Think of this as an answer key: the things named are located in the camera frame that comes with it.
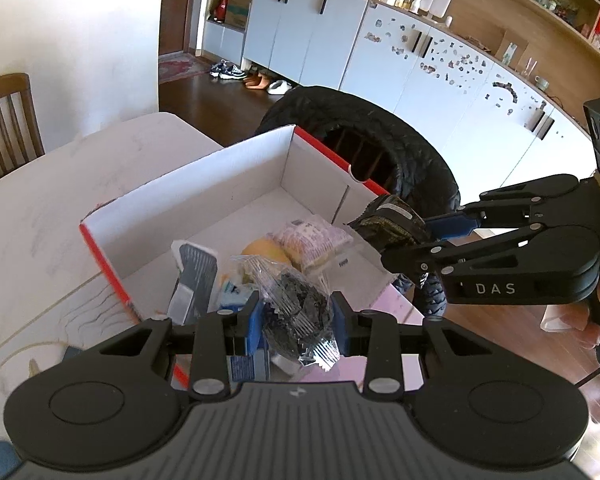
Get white grey tissue pack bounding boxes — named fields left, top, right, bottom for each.
left=166, top=240, right=219, bottom=326

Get pink snack packet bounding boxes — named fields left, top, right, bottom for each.
left=268, top=214, right=353, bottom=272

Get blue wet wipes packet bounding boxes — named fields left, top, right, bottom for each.
left=219, top=280, right=271, bottom=389

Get black foil packet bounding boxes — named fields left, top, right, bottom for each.
left=348, top=195, right=431, bottom=252

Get person right hand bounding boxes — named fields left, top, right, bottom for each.
left=540, top=274, right=600, bottom=411

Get black jacket on chair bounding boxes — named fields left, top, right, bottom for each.
left=254, top=84, right=462, bottom=321

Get red cardboard box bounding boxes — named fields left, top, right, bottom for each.
left=78, top=123, right=426, bottom=391

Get sneakers on floor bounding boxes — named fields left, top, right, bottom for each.
left=209, top=60, right=247, bottom=80

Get red patterned door rug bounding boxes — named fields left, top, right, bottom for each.
left=158, top=52, right=211, bottom=84

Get brown wooden chair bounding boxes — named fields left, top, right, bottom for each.
left=0, top=73, right=45, bottom=179

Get cardboard box in cabinet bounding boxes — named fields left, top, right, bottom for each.
left=224, top=0, right=251, bottom=29

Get brown entrance door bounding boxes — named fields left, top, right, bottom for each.
left=158, top=0, right=194, bottom=56

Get white wall cabinet unit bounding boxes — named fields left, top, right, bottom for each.
left=199, top=0, right=600, bottom=196

